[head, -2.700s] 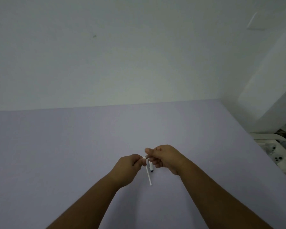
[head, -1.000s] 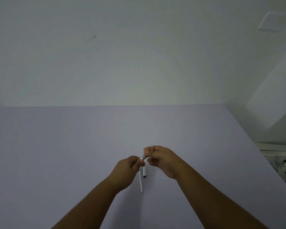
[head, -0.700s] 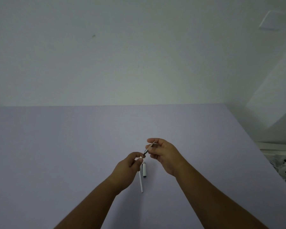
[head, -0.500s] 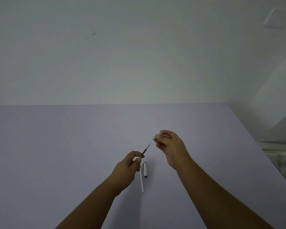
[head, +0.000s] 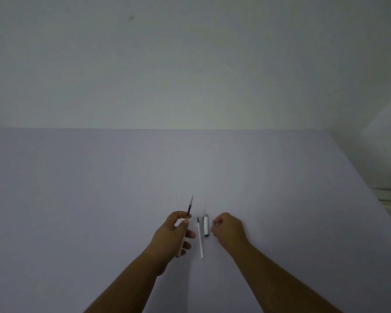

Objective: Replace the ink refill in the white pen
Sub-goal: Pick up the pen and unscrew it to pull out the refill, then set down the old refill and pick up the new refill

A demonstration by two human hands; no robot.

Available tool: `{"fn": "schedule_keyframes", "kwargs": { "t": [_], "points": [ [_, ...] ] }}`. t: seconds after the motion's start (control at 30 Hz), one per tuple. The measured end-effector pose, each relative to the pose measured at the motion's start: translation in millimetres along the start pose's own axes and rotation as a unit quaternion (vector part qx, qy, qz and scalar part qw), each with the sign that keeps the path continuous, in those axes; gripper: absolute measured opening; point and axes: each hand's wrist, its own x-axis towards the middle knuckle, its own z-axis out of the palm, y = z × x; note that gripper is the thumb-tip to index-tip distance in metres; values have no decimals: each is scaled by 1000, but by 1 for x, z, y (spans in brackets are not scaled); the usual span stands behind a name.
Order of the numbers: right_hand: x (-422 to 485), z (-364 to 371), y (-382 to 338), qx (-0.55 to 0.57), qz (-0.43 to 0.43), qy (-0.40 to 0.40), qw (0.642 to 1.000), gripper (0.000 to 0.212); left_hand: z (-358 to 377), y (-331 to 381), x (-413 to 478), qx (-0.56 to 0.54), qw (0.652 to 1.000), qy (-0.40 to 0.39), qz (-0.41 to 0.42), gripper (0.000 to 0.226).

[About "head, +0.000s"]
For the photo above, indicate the white pen cap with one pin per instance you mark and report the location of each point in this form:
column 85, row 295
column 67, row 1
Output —
column 206, row 226

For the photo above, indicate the person's right forearm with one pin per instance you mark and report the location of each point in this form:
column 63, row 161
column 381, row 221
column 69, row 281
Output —
column 277, row 280

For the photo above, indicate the person's left forearm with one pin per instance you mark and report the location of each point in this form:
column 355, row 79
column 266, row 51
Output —
column 127, row 286

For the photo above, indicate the white pen refill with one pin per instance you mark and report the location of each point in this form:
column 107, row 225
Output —
column 200, row 239

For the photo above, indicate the person's right hand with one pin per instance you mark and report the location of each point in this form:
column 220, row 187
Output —
column 231, row 231

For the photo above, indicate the person's left hand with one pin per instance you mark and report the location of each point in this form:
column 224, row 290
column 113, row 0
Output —
column 167, row 239

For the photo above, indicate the white pen barrel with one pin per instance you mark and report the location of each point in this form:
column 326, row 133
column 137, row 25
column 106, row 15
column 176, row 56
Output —
column 185, row 222

